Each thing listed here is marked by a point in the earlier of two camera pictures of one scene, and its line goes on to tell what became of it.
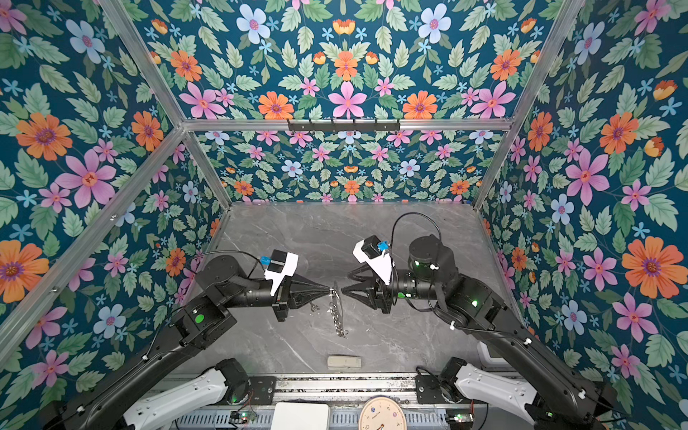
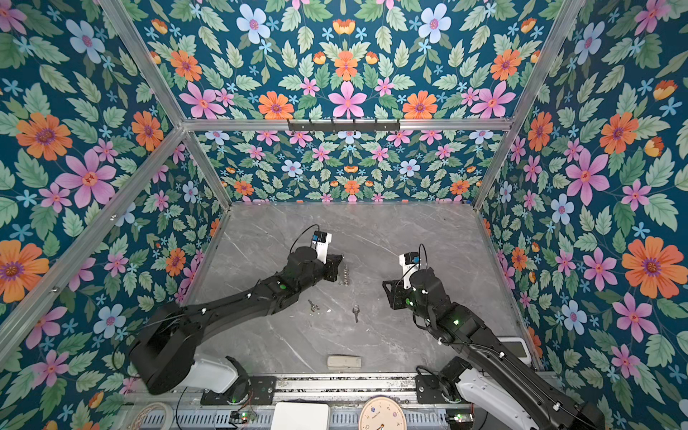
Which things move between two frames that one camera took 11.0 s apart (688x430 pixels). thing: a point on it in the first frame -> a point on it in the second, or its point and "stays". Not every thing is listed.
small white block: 344,363 stays
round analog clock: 382,413 stays
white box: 301,416 stays
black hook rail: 343,126 stays
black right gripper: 372,289 -> 397,290
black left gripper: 297,289 -> 332,264
